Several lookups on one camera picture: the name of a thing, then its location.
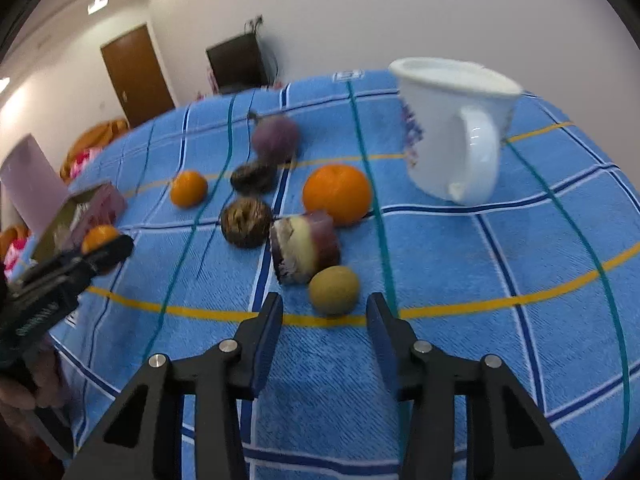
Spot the person's left hand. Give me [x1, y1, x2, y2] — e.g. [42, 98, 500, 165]
[0, 343, 76, 441]

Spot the white printed enamel mug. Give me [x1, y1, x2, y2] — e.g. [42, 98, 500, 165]
[388, 58, 524, 206]

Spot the purple round turnip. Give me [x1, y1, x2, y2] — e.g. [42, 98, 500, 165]
[247, 110, 300, 165]

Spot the brown wooden door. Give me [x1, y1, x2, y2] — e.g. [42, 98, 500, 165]
[101, 24, 175, 128]

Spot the blue plaid towel cloth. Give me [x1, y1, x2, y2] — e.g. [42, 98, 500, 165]
[51, 70, 639, 479]

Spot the ceiling light fixture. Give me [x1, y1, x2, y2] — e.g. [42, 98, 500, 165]
[87, 0, 110, 15]

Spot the black flat television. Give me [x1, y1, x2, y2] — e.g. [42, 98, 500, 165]
[206, 32, 270, 94]

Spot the orange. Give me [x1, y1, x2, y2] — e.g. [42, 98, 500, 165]
[302, 164, 373, 226]
[80, 224, 120, 255]
[170, 170, 208, 209]

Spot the orange brown sofa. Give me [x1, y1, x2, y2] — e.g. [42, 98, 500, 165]
[58, 118, 130, 184]

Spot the dark brown rough bulb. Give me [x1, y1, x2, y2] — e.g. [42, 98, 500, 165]
[220, 196, 272, 249]

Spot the cut purple taro piece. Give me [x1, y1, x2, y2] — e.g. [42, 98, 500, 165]
[269, 211, 341, 285]

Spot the pink floral cushion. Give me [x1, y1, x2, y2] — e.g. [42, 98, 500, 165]
[70, 148, 102, 180]

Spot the black tv power cable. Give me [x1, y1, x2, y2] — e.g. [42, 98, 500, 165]
[254, 22, 280, 86]

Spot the pink tin storage box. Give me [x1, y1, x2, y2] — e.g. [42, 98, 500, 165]
[1, 134, 126, 262]

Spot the white wall power socket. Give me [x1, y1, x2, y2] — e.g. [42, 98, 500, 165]
[244, 14, 264, 34]

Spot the dark brown flat bulb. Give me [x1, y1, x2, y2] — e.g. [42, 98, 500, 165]
[230, 160, 278, 195]

